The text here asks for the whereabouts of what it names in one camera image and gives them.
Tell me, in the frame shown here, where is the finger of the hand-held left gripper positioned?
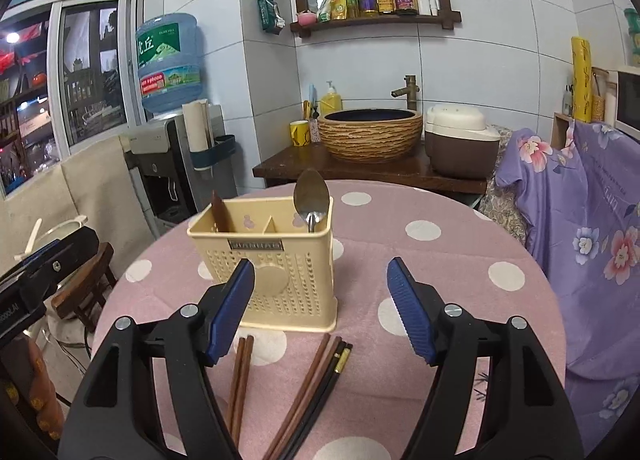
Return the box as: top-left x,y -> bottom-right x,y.
0,227 -> 101,301

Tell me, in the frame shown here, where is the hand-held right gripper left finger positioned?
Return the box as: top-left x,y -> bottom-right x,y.
59,257 -> 257,460

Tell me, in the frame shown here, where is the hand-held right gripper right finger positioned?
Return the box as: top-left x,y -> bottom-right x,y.
386,257 -> 586,460

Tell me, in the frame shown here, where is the brown wooden chopstick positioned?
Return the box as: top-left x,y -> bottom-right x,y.
210,190 -> 232,232
231,335 -> 255,441
262,333 -> 332,460
270,336 -> 343,460
226,336 -> 248,433

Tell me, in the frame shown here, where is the cream plastic utensil holder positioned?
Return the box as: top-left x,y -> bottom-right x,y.
187,196 -> 339,333

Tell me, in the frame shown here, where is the black chopstick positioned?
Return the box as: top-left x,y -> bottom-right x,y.
295,346 -> 354,456
280,343 -> 348,460

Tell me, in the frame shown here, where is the person's left hand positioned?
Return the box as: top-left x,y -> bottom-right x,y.
0,335 -> 66,446

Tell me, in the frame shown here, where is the dark wooden stool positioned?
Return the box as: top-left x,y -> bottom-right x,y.
50,241 -> 118,331

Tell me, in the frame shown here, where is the beige cloth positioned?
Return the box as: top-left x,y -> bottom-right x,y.
0,135 -> 156,291

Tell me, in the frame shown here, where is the grey water dispenser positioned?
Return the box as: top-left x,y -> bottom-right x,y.
129,103 -> 238,241

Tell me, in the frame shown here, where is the grey floral cloth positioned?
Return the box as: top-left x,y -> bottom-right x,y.
479,125 -> 531,246

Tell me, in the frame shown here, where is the metal spoon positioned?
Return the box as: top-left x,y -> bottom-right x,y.
293,167 -> 331,233

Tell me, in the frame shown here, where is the dark wooden counter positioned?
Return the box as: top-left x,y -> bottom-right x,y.
252,140 -> 488,196

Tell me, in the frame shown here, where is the blue plastic holder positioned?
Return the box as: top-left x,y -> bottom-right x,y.
192,134 -> 237,171

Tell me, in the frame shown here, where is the brown and white rice cooker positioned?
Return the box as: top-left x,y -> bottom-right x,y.
424,104 -> 502,178

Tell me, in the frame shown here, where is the woven pattern sink basin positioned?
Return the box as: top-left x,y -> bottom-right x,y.
317,109 -> 424,163

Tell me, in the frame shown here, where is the aluminium sliding window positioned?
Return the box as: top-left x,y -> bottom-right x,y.
0,0 -> 146,198

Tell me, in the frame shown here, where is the purple floral cloth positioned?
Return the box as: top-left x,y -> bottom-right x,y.
495,120 -> 640,441

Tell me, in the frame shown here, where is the bronze faucet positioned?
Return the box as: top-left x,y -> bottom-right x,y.
391,74 -> 418,111

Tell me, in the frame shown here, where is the yellow soap dispenser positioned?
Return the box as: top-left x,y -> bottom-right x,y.
320,81 -> 343,115

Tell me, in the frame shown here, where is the blue toothbrush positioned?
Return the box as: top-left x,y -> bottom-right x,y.
302,84 -> 319,120

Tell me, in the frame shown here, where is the blue water jug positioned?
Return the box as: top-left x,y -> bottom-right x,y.
135,13 -> 203,114

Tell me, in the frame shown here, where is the small wooden box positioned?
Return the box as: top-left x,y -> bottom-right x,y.
552,113 -> 576,151

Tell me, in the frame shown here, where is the yellow roll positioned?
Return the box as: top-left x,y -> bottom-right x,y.
571,36 -> 593,123

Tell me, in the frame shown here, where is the green hanging packet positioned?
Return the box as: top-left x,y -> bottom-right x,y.
257,0 -> 286,35

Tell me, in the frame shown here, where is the white microwave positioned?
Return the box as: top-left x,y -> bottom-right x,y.
612,68 -> 640,141

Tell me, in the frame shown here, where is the green instant noodle cup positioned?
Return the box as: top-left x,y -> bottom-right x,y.
624,8 -> 640,66

